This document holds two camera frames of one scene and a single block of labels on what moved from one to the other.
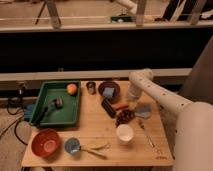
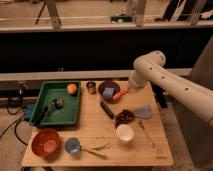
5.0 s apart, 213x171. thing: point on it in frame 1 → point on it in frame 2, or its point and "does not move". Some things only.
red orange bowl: (46, 142) does not move
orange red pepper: (119, 106) → (117, 95)
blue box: (29, 110) does not move
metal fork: (147, 136) does not move
